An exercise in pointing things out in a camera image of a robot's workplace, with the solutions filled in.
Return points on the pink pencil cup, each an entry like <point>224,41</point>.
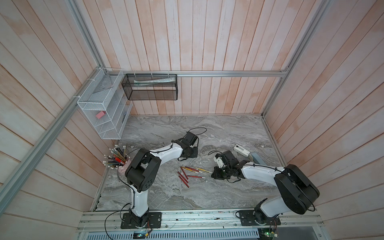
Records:
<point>122,169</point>

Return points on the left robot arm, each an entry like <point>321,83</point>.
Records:
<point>143,169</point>

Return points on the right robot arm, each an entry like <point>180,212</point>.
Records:
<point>297,192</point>

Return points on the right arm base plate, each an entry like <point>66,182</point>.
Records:
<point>256,218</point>

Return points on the red carving knife right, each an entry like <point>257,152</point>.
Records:
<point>198,177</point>

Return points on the red carving knife left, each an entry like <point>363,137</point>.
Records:
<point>183,178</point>

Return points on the black wire mesh basket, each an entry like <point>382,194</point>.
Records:
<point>149,93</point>

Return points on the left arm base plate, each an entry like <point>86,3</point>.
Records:
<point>150,220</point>

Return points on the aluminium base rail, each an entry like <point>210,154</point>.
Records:
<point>193,220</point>

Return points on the bundle of pencils in cup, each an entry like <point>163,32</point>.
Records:
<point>117,158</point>

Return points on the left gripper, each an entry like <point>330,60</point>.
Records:
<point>195,153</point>

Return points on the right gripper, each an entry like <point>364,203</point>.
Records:
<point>216,174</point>

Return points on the papers in black basket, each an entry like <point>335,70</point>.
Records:
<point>162,82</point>

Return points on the pink eraser block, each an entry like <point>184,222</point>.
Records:
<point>100,114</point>

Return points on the white wire mesh shelf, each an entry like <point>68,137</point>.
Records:
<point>103,92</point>

